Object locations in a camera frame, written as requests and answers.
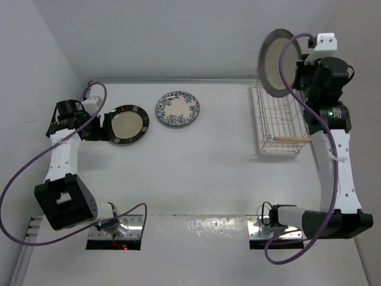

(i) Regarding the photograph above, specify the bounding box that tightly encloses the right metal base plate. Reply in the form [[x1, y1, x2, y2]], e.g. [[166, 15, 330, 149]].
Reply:
[[246, 214, 304, 241]]

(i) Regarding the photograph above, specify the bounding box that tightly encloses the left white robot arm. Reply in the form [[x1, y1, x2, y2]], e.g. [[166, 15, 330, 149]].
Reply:
[[34, 97, 120, 233]]

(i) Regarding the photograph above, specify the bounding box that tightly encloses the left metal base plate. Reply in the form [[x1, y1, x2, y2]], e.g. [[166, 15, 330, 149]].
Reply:
[[88, 214, 144, 241]]

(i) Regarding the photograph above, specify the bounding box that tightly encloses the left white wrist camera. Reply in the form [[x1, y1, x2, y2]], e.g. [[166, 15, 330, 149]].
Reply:
[[82, 96, 102, 116]]

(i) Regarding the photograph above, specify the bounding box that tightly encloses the dark rim patterned plate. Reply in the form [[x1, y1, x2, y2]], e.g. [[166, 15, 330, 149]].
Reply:
[[110, 105, 149, 145]]

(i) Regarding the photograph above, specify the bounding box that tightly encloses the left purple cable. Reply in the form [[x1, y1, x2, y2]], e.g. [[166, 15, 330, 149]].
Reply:
[[0, 82, 148, 247]]

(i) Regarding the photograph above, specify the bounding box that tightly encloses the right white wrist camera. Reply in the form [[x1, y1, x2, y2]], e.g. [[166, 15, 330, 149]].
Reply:
[[304, 33, 338, 65]]

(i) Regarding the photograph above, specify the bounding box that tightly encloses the blue floral plate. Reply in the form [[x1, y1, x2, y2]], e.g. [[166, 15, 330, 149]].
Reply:
[[155, 91, 201, 127]]

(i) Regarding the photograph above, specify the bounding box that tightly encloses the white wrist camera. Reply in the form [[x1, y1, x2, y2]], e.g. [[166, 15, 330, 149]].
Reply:
[[82, 96, 102, 116], [304, 33, 338, 65]]

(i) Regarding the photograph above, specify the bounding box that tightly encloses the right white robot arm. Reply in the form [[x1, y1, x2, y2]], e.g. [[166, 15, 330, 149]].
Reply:
[[269, 55, 373, 239]]

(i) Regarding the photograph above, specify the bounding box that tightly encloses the metal base plate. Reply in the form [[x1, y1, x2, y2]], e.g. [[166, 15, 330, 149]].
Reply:
[[88, 214, 144, 241], [246, 214, 304, 241]]

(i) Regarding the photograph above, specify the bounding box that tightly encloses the white wire dish rack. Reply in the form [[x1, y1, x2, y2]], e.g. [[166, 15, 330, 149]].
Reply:
[[251, 79, 311, 157]]

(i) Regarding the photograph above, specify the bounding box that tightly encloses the metallic rim cream plate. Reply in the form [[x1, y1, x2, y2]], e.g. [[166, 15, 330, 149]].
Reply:
[[257, 29, 301, 98]]

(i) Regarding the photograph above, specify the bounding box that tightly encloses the aluminium table frame rail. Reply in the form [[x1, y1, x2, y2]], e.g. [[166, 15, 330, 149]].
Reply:
[[8, 79, 93, 286]]

